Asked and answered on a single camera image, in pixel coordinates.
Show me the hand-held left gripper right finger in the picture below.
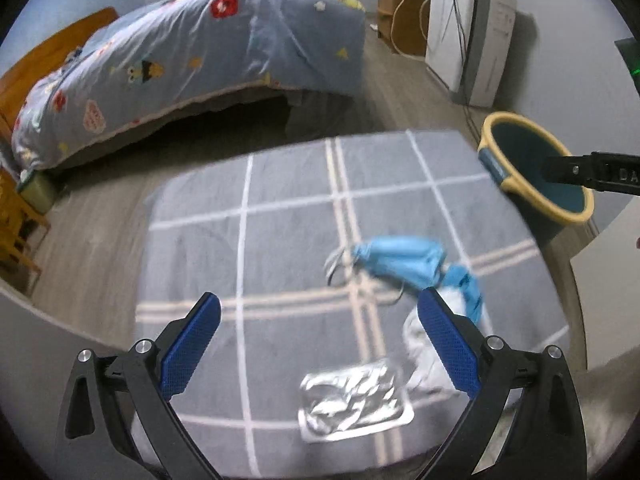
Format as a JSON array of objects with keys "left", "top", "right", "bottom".
[{"left": 416, "top": 286, "right": 587, "bottom": 480}]

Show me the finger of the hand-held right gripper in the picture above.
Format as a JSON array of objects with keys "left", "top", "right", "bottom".
[{"left": 542, "top": 151, "right": 640, "bottom": 194}]

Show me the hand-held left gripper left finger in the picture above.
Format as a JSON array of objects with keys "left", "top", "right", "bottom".
[{"left": 54, "top": 291, "right": 223, "bottom": 480}]

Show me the teal bin with yellow rim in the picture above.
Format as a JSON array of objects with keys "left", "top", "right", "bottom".
[{"left": 476, "top": 112, "right": 596, "bottom": 247}]

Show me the blue face mask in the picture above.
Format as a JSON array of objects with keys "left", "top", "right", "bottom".
[{"left": 324, "top": 235, "right": 490, "bottom": 325}]

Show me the clear plastic wrapper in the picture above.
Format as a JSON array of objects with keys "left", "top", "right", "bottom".
[{"left": 298, "top": 358, "right": 415, "bottom": 444}]

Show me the white floor appliance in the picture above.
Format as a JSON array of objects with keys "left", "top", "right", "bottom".
[{"left": 425, "top": 0, "right": 519, "bottom": 109}]

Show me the grey checked cloth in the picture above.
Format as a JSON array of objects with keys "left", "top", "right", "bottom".
[{"left": 135, "top": 130, "right": 574, "bottom": 479}]

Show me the wooden chair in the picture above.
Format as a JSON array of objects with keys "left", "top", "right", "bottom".
[{"left": 0, "top": 167, "right": 52, "bottom": 292}]

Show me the small green bin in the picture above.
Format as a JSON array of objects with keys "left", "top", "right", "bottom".
[{"left": 17, "top": 170, "right": 62, "bottom": 212}]

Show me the wooden cabinet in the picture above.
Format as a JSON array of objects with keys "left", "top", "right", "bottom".
[{"left": 376, "top": 0, "right": 434, "bottom": 57}]

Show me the bed with blue duvet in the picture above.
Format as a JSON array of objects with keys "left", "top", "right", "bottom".
[{"left": 11, "top": 0, "right": 367, "bottom": 172}]

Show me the wooden bed headboard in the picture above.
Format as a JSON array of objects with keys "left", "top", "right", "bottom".
[{"left": 0, "top": 7, "right": 121, "bottom": 127}]

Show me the black cable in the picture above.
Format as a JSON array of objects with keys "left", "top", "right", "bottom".
[{"left": 449, "top": 0, "right": 482, "bottom": 142}]

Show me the white cable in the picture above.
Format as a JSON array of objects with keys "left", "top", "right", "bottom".
[{"left": 389, "top": 0, "right": 432, "bottom": 56}]

